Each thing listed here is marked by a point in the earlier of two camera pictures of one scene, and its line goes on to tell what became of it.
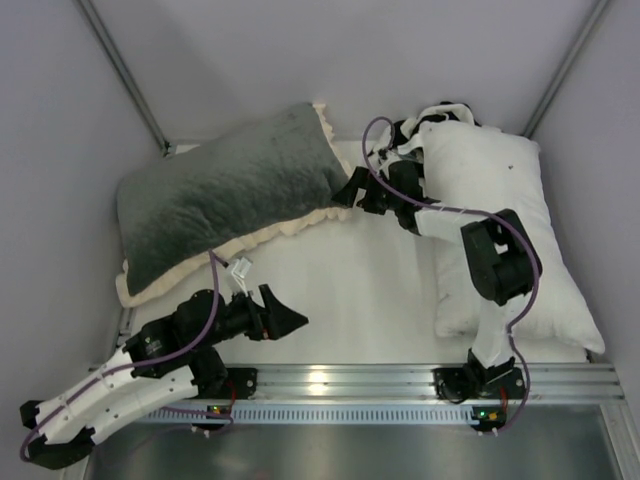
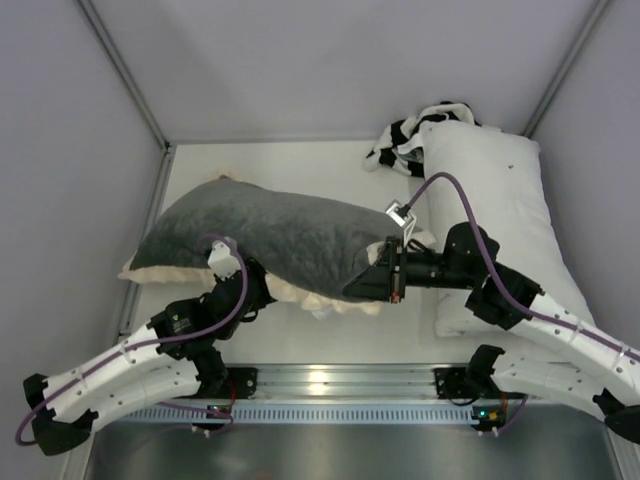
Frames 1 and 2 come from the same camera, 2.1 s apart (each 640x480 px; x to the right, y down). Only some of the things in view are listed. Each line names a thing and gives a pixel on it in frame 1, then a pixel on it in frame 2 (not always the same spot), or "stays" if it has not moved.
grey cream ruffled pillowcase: x=274 y=175 → x=308 y=242
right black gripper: x=368 y=188 → x=394 y=270
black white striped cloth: x=403 y=144 stays
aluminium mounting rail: x=419 y=383 stays
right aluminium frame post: x=601 y=6 stays
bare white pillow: x=486 y=171 stays
